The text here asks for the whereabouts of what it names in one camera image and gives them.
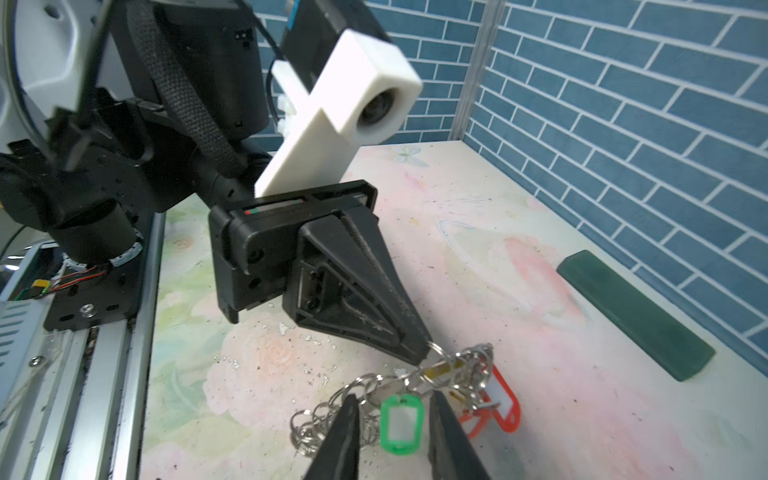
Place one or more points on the dark green sponge block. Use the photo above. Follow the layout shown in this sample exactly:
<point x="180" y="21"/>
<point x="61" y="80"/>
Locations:
<point x="670" y="344"/>

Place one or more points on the green key tag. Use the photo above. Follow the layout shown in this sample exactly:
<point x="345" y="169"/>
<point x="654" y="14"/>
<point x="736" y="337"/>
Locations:
<point x="401" y="424"/>

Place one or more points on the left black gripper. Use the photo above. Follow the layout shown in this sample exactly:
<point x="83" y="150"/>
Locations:
<point x="339" y="274"/>

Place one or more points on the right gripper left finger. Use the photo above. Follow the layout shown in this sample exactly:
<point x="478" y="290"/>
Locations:
<point x="338" y="455"/>

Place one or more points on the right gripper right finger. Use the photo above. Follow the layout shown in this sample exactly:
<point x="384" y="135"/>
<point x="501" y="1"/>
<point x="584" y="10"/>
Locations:
<point x="450" y="452"/>

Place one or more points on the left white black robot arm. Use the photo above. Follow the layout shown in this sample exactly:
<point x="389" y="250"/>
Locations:
<point x="113" y="111"/>

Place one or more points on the red key tag with label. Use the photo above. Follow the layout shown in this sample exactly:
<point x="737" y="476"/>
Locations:
<point x="504" y="408"/>

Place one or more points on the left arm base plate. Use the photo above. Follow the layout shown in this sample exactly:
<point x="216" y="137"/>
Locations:
<point x="85" y="295"/>

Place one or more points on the aluminium rail frame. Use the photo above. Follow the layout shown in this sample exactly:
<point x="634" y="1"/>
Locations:
<point x="73" y="403"/>

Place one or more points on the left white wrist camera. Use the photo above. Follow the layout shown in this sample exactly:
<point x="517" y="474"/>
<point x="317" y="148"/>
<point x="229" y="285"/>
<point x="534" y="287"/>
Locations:
<point x="362" y="97"/>

